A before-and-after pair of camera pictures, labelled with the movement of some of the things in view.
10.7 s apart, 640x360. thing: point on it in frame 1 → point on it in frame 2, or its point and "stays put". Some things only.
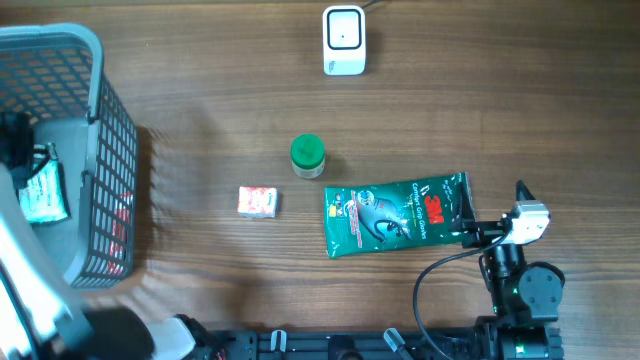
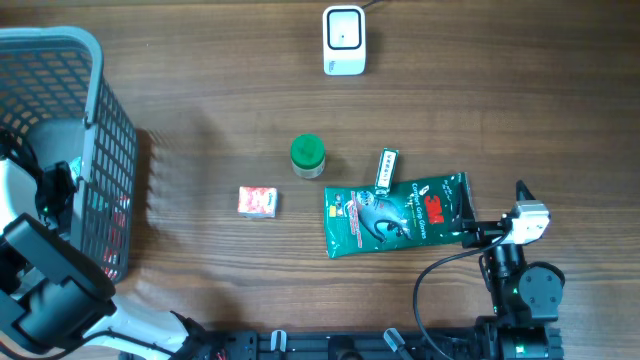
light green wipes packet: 44,197 → 388,163
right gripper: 463,220 stays put
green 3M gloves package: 364,219 stays put
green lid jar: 308,153 stays put
